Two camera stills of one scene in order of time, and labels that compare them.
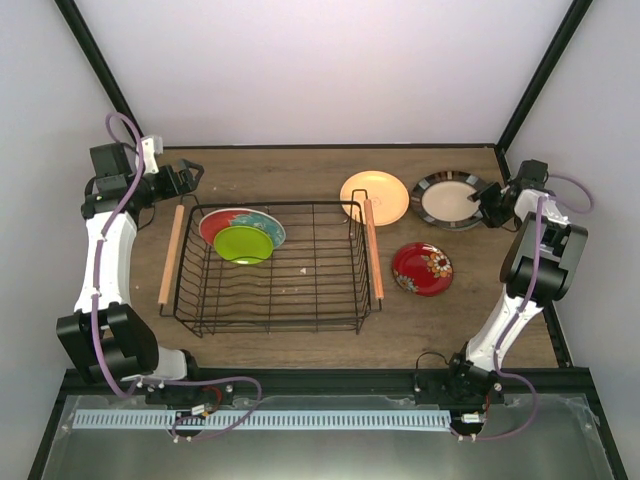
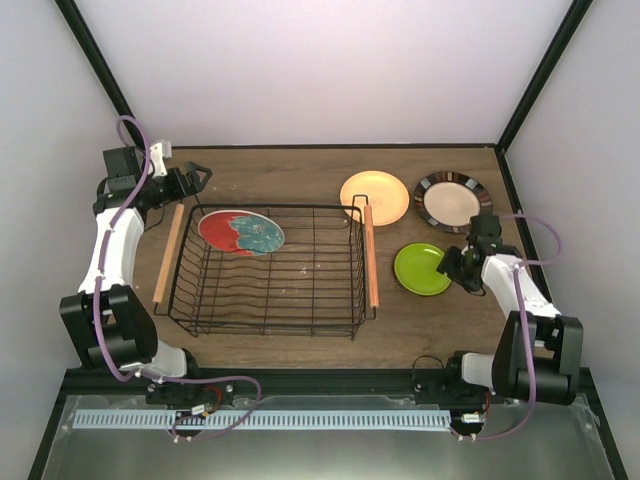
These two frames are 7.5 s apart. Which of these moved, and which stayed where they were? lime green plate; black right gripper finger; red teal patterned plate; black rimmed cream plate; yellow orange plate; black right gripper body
Moved: lime green plate; black right gripper finger; black right gripper body
Stayed: yellow orange plate; red teal patterned plate; black rimmed cream plate
